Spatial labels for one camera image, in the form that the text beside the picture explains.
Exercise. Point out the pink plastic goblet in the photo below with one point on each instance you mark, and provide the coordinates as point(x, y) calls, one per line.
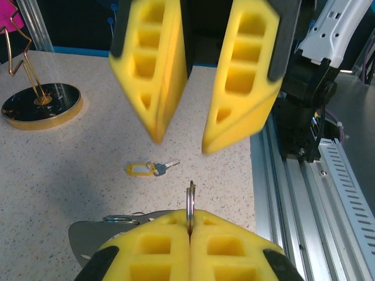
point(10, 14)

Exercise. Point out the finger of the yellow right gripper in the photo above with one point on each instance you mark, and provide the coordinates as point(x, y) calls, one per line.
point(173, 73)
point(263, 96)

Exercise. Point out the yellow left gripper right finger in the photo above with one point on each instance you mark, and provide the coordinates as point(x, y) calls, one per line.
point(199, 257)

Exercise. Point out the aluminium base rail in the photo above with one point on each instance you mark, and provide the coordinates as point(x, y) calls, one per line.
point(293, 219)

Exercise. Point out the blue table side strip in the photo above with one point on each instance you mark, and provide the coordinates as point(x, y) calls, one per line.
point(82, 52)

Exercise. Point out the yellow plastic key tag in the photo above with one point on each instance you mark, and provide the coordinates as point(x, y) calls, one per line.
point(130, 169)

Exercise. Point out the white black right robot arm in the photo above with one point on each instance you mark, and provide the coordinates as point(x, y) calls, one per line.
point(325, 29)

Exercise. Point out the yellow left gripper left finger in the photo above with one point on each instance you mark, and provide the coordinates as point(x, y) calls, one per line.
point(178, 257)

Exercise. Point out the large steel split keyring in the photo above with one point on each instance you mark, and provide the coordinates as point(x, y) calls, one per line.
point(190, 222)

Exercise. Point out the aluminium frame post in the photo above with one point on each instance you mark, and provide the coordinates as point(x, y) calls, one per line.
point(35, 26)

